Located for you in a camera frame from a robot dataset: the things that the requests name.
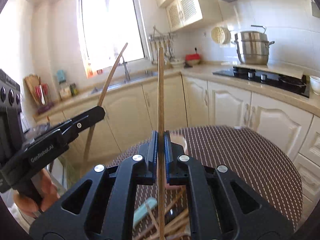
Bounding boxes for curved wooden chopstick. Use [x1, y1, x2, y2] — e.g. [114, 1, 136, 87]
[80, 43, 128, 176]

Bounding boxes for straight wooden chopstick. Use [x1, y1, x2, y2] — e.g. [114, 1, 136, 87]
[157, 47, 165, 239]

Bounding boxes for steel kitchen sink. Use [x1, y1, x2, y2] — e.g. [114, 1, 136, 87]
[89, 69, 158, 95]

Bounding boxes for kitchen window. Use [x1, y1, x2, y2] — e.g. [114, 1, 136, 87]
[79, 0, 147, 78]

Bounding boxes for person's left hand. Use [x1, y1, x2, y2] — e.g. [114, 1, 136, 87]
[13, 169, 60, 218]

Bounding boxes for oil bottle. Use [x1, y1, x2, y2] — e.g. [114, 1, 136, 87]
[56, 70, 72, 100]

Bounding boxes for brown polka dot tablecloth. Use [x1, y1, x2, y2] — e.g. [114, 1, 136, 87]
[107, 126, 304, 240]

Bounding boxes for wooden cutting board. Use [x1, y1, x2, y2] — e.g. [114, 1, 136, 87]
[24, 74, 44, 106]

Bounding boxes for chrome sink faucet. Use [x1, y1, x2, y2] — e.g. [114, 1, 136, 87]
[122, 57, 131, 82]

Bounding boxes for pink utensil holder cup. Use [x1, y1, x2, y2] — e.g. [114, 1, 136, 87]
[165, 133, 188, 191]

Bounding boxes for black gas stove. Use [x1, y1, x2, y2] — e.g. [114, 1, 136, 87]
[213, 66, 310, 98]

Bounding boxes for red container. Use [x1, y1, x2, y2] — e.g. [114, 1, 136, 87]
[185, 54, 201, 66]

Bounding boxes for white bowl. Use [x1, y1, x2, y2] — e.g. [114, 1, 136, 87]
[310, 75, 320, 95]

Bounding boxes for stainless steel steamer pot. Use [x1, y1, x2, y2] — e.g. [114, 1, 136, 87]
[231, 25, 275, 65]

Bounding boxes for cream round steamer tray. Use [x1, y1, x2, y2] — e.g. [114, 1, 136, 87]
[211, 27, 231, 44]

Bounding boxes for teal handled utensil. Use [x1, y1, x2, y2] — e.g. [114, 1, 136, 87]
[133, 197, 158, 228]

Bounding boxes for wall utensil rack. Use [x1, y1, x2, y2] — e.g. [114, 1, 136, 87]
[147, 25, 177, 64]

